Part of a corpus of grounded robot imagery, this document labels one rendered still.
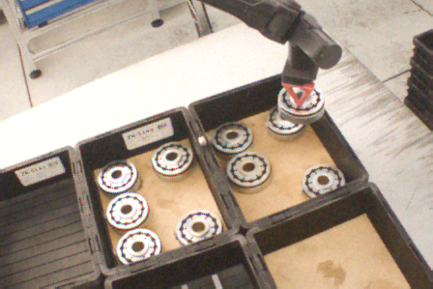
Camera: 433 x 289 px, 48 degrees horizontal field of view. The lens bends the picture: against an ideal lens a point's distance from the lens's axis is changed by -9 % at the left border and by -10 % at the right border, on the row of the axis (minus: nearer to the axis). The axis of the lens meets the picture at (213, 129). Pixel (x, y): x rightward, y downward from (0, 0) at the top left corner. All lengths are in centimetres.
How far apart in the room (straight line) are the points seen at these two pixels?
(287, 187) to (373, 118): 45
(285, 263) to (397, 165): 49
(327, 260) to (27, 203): 77
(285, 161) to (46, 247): 62
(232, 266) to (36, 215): 52
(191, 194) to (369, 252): 44
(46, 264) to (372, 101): 105
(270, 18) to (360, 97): 74
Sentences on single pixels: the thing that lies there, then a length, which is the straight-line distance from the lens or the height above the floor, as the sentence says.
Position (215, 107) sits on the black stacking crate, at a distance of 133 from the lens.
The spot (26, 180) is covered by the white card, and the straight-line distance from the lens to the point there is 137.
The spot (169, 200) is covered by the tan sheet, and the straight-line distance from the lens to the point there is 125.
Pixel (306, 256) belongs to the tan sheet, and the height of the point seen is 83.
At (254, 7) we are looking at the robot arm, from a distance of 91.
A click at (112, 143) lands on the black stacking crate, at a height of 90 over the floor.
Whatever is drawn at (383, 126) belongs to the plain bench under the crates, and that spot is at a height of 70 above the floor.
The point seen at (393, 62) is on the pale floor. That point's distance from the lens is 288.
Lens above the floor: 182
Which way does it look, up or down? 46 degrees down
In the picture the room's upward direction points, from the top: 11 degrees counter-clockwise
